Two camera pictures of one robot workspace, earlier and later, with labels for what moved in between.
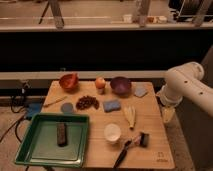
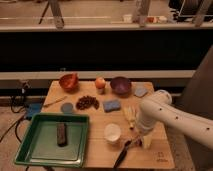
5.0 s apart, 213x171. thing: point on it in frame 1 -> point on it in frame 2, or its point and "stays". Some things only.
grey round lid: x=67 y=107 stays
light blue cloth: x=140 y=91 stays
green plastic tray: x=40 y=146 stays
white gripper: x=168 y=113 -> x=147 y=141
